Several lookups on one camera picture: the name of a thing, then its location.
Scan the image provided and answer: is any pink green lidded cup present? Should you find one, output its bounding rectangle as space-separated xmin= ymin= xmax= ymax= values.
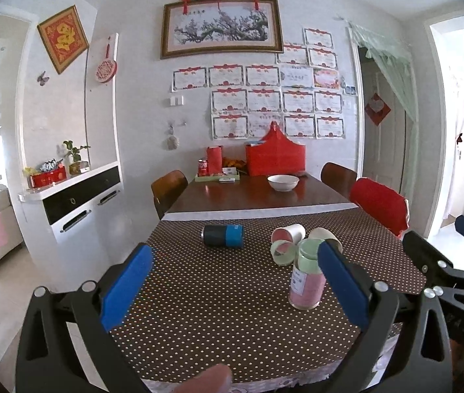
xmin=289 ymin=239 xmax=326 ymax=309

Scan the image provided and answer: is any cream paper cup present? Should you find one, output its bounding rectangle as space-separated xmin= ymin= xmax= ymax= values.
xmin=308 ymin=227 xmax=343 ymax=254

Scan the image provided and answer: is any white cup pink inside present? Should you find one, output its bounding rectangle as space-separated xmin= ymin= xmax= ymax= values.
xmin=270 ymin=224 xmax=306 ymax=244

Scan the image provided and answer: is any person's left hand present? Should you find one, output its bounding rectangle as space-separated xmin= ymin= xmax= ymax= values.
xmin=173 ymin=364 xmax=232 ymax=393

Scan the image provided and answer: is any white black sideboard cabinet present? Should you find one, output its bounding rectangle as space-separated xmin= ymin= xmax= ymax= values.
xmin=19 ymin=162 xmax=133 ymax=292

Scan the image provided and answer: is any red covered chair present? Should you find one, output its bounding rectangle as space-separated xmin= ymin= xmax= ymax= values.
xmin=349 ymin=178 xmax=410 ymax=237

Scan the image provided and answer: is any brown polka dot tablecloth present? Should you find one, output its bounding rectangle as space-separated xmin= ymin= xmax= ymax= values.
xmin=111 ymin=208 xmax=425 ymax=383

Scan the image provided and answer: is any brown chair right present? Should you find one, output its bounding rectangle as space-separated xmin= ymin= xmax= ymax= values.
xmin=321 ymin=162 xmax=357 ymax=199

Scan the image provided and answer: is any brown chair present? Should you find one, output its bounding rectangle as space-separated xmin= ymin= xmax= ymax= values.
xmin=151 ymin=169 xmax=188 ymax=219
xmin=321 ymin=162 xmax=357 ymax=199

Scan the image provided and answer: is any brown chair left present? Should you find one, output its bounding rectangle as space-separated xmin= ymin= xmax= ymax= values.
xmin=151 ymin=169 xmax=188 ymax=219

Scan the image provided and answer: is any white ceramic bowl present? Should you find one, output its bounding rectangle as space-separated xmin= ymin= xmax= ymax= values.
xmin=267 ymin=175 xmax=300 ymax=193

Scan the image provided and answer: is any black blue tumbler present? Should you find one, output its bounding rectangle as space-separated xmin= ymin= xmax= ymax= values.
xmin=201 ymin=224 xmax=244 ymax=249

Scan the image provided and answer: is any potted green plant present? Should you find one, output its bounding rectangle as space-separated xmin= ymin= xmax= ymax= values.
xmin=62 ymin=140 xmax=90 ymax=176

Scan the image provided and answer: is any red tin box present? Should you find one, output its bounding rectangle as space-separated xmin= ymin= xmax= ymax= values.
xmin=29 ymin=165 xmax=67 ymax=189

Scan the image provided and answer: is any large red gift bag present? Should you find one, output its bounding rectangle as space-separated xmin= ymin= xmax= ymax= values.
xmin=245 ymin=122 xmax=306 ymax=177

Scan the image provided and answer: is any green tray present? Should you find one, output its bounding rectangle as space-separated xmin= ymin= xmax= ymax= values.
xmin=194 ymin=173 xmax=240 ymax=183

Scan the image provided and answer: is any red soda can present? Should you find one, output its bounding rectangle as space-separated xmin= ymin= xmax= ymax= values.
xmin=197 ymin=159 xmax=209 ymax=177

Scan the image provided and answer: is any hanging loofah scrubber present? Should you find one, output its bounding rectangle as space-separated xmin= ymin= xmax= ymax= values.
xmin=166 ymin=124 xmax=180 ymax=150

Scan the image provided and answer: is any red diamond door decoration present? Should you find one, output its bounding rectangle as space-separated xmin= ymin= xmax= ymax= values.
xmin=364 ymin=93 xmax=391 ymax=126

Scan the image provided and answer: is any red round hanging ornament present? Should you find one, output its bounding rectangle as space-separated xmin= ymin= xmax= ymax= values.
xmin=94 ymin=38 xmax=117 ymax=84

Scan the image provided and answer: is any green door curtain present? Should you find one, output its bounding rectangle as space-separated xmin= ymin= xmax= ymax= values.
xmin=347 ymin=20 xmax=419 ymax=200

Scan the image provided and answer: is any framed plum blossom painting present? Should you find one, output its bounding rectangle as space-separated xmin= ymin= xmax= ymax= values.
xmin=160 ymin=0 xmax=283 ymax=60

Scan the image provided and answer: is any white wall switch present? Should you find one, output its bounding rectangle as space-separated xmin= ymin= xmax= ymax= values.
xmin=170 ymin=95 xmax=185 ymax=106

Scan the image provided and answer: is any butterfly wall sticker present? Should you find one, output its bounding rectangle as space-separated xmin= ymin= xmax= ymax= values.
xmin=36 ymin=71 xmax=49 ymax=86

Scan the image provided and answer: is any red gold fu frame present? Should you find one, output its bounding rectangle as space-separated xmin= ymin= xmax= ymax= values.
xmin=37 ymin=5 xmax=89 ymax=75

